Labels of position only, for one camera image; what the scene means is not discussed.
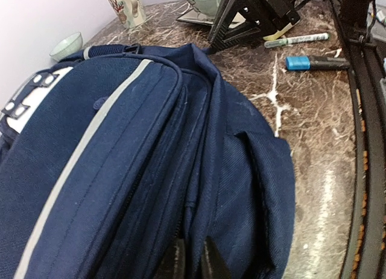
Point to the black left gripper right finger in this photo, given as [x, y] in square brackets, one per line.
[212, 263]

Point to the white marker pen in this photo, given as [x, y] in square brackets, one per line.
[298, 39]

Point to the black marker blue cap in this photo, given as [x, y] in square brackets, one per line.
[306, 63]

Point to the yellow highlighter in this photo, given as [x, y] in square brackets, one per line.
[277, 34]

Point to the navy blue student backpack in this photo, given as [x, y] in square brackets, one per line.
[116, 151]

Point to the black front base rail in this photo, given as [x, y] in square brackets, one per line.
[365, 253]

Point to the square floral plate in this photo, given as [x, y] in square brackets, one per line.
[193, 17]

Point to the celadon bowl at back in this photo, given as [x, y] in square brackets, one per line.
[67, 46]

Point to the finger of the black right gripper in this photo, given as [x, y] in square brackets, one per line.
[228, 9]
[221, 37]

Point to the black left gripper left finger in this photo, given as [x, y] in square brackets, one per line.
[179, 265]

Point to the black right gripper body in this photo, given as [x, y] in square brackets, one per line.
[268, 14]

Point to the cream ceramic mug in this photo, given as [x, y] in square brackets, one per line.
[129, 12]

